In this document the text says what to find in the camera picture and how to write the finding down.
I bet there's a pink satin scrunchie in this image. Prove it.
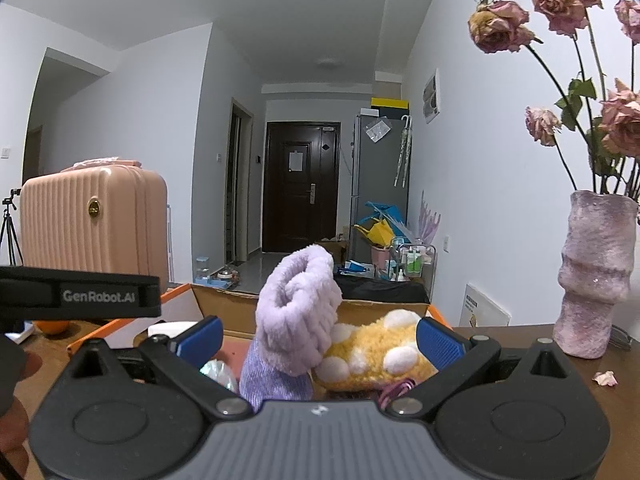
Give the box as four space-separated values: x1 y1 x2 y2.
378 378 416 410

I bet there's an orange fruit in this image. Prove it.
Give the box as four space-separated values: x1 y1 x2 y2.
35 321 70 336

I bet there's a dark brown entrance door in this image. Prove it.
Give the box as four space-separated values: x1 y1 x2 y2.
262 122 341 252

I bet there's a lilac fluffy sock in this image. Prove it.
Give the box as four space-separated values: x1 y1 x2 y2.
255 245 343 376

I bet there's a brown cardboard box on floor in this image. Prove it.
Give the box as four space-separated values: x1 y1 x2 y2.
318 240 348 266

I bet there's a black camera tripod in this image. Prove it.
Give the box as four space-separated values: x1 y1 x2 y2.
0 188 24 266

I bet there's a red cardboard box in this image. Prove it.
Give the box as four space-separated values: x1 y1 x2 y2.
66 284 451 356

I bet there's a white electrical panel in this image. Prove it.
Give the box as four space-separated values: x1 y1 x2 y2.
422 70 440 125

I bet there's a pink ribbed suitcase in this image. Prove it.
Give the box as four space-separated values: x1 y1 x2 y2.
20 159 168 292

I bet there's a yellow black box on fridge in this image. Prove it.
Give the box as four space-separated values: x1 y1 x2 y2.
370 98 410 119

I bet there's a yellow bag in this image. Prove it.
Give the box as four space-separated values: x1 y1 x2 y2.
354 219 395 247

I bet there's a purple textured vase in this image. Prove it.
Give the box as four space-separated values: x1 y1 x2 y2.
553 191 638 360

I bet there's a purple knitted pouch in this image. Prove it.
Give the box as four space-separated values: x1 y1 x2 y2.
239 340 314 411

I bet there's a dried pink rose bouquet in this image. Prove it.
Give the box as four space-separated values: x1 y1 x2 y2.
468 0 639 200

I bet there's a white flat box by wall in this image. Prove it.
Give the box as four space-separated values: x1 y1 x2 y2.
459 284 511 328

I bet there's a white translucent plastic bag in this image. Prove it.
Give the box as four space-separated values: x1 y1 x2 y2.
200 360 239 393

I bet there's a folded umbrella on fridge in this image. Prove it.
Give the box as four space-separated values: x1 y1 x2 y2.
394 114 412 188

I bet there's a black cloth on chair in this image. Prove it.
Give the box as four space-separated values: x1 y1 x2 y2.
334 274 430 304

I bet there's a fallen pink petal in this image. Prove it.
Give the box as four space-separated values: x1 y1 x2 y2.
592 370 618 387

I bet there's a metal wire trolley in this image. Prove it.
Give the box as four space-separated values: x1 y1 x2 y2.
386 237 437 300

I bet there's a person's left hand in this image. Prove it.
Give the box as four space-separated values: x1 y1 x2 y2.
1 335 42 479

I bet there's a yellow plush paw toy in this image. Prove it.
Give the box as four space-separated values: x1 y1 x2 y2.
311 309 437 392

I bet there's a grey refrigerator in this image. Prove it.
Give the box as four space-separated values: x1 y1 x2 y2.
348 115 409 263

